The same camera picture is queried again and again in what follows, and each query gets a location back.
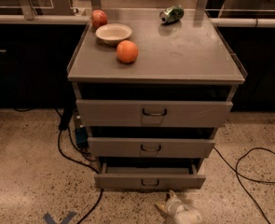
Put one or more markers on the crushed green soda can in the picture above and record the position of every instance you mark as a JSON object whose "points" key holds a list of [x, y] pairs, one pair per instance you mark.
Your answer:
{"points": [[171, 14]]}

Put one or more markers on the white rail bar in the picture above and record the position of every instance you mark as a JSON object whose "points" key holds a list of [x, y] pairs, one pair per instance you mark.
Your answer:
{"points": [[74, 20]]}

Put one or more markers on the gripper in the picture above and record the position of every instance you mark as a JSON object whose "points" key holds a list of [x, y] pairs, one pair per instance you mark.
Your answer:
{"points": [[175, 206]]}

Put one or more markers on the grey middle drawer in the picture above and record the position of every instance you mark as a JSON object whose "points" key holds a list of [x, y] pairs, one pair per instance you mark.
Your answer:
{"points": [[150, 148]]}

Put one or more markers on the white bowl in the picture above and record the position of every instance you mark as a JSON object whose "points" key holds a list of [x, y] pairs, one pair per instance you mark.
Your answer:
{"points": [[113, 33]]}

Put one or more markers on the blue power box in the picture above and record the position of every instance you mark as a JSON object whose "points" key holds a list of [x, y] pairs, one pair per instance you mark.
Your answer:
{"points": [[81, 137]]}

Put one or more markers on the red apple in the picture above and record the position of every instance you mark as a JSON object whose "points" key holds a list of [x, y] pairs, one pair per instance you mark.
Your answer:
{"points": [[99, 18]]}

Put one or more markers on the grey drawer cabinet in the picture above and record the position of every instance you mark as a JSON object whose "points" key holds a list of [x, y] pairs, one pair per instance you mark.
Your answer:
{"points": [[183, 61]]}

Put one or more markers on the grey bottom drawer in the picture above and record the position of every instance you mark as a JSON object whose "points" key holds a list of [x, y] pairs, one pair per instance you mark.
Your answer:
{"points": [[149, 178]]}

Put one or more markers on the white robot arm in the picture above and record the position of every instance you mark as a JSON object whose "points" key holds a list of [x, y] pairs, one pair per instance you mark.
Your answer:
{"points": [[192, 216]]}

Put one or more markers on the orange fruit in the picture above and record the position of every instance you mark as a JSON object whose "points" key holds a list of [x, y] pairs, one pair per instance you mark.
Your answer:
{"points": [[127, 51]]}

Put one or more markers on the grey top drawer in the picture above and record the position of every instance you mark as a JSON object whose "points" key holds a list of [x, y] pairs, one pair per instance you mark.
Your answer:
{"points": [[126, 113]]}

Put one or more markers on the dark counter cabinet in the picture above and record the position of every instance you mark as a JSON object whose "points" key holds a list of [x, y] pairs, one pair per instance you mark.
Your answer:
{"points": [[33, 62]]}

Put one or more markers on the grey drawer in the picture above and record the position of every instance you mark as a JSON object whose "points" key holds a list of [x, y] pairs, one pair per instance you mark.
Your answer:
{"points": [[149, 178], [126, 113], [150, 148]]}

